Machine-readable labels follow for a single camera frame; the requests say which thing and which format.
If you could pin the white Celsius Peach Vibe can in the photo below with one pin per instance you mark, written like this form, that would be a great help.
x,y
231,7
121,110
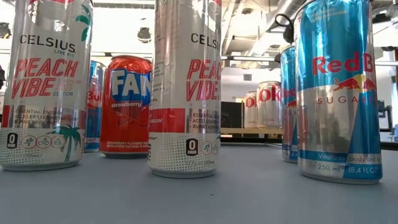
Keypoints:
x,y
183,93
46,93

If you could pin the red Fanta strawberry can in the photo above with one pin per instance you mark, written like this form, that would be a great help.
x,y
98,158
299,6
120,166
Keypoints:
x,y
126,124

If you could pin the black monitor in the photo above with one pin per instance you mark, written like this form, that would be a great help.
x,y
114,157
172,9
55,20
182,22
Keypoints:
x,y
231,115

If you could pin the blue-grey table mat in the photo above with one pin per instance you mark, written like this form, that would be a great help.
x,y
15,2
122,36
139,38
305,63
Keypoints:
x,y
199,202

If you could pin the blue silver Red Bull can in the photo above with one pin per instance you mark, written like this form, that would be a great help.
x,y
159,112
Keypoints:
x,y
288,124
94,124
339,124

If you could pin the black ceiling lamp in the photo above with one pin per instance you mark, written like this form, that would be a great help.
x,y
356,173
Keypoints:
x,y
144,35
4,31

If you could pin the grey wall vent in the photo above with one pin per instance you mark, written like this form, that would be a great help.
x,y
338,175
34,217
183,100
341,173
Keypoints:
x,y
247,77

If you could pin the smooth silver ventilation duct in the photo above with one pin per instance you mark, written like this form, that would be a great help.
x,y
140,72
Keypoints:
x,y
264,34

